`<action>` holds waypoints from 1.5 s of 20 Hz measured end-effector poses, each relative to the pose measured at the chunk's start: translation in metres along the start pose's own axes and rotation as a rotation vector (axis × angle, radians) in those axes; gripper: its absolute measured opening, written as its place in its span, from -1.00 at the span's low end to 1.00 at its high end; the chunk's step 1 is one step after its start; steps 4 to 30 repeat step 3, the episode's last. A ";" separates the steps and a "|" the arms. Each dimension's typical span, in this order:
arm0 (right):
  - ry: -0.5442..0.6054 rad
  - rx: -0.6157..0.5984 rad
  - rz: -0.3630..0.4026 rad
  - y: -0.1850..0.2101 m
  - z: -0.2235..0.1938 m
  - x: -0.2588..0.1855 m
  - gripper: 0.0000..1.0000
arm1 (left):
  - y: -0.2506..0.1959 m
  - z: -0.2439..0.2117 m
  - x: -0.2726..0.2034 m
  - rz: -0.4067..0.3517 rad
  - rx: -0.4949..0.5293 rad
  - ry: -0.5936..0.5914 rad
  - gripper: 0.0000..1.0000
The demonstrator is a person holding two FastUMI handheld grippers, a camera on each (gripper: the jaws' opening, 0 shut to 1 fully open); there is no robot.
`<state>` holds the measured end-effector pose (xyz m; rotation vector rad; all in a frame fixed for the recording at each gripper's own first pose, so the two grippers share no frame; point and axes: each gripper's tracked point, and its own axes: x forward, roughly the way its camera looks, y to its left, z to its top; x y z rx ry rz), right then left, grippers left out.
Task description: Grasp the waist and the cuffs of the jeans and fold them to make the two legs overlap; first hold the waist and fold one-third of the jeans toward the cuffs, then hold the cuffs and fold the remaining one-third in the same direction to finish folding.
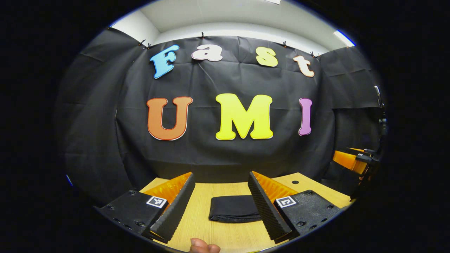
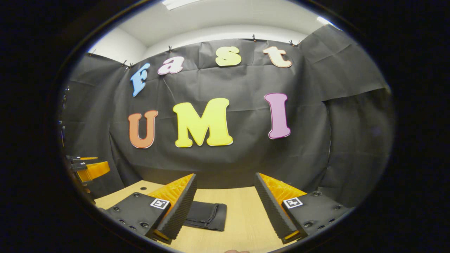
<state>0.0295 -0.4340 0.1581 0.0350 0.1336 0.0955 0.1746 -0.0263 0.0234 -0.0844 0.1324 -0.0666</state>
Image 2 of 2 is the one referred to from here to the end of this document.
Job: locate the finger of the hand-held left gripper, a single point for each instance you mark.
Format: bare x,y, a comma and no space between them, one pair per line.
88,158
93,171

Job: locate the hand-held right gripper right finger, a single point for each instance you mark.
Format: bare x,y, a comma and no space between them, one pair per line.
276,214

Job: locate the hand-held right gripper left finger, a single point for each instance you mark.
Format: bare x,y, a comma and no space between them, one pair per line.
175,214

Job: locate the black jeans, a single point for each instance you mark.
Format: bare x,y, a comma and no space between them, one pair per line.
205,216

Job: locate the black backdrop cloth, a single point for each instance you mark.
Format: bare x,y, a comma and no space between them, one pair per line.
246,80

